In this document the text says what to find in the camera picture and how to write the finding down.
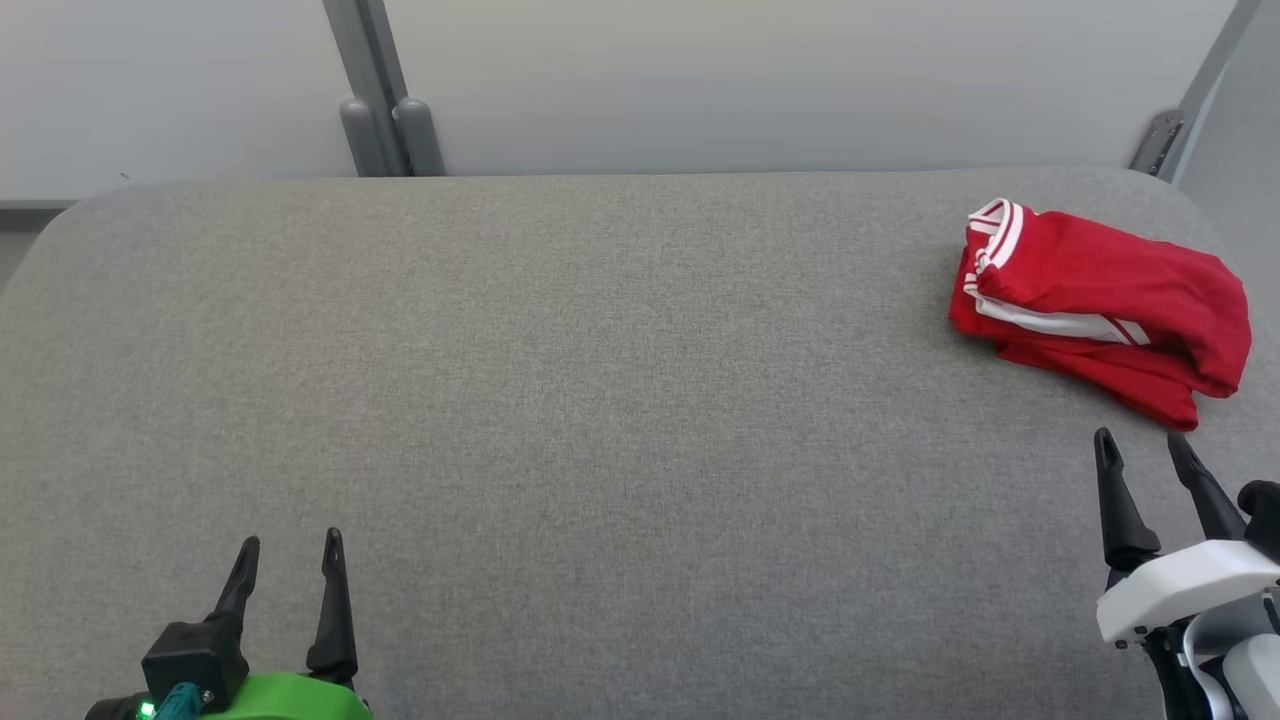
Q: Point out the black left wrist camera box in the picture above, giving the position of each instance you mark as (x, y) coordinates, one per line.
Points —
(195, 660)

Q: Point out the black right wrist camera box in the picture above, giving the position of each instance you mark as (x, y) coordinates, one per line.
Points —
(1262, 515)

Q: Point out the grey fabric sofa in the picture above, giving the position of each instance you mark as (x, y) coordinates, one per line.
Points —
(620, 420)

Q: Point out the grey frame bar with hinge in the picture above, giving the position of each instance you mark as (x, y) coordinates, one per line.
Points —
(1170, 135)

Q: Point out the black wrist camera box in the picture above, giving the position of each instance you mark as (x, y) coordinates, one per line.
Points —
(1262, 515)
(195, 660)

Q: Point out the red jersey with white sleeves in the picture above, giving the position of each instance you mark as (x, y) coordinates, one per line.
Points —
(1120, 270)

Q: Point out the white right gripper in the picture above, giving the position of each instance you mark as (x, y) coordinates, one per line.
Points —
(1180, 590)

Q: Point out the grey double partition post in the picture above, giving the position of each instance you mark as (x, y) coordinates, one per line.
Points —
(385, 100)

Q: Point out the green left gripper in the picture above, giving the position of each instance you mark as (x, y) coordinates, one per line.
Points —
(300, 700)

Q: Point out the red Bulls 23 shorts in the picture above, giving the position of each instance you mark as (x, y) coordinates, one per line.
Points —
(1130, 375)

